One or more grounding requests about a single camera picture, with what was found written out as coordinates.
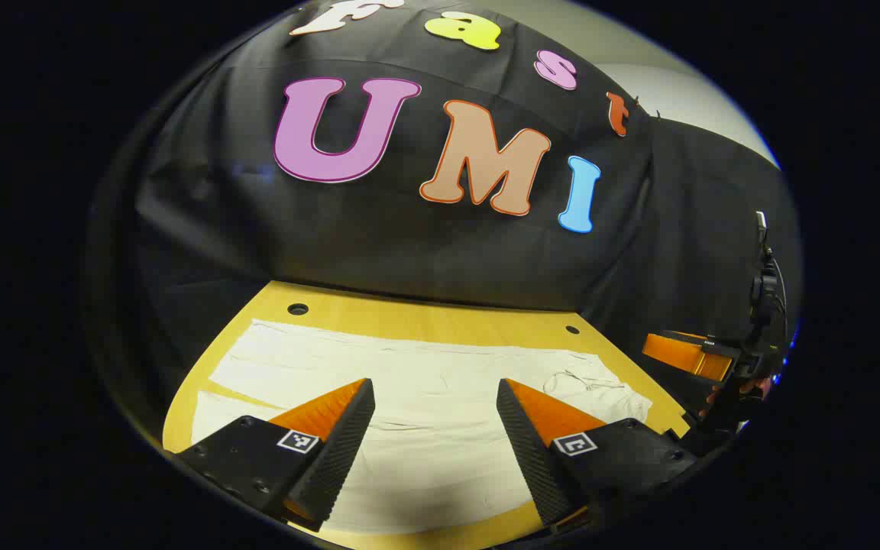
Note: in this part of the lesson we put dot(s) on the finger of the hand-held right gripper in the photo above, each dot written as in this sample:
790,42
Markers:
684,353

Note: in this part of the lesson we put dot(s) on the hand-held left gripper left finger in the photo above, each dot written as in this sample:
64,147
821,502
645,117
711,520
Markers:
337,451

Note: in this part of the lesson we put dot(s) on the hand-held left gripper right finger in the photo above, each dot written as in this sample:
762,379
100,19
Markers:
535,451

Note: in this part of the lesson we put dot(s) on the white jeans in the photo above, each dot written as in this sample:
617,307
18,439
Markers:
432,397

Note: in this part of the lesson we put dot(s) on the black backdrop cloth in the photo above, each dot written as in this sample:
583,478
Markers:
409,244

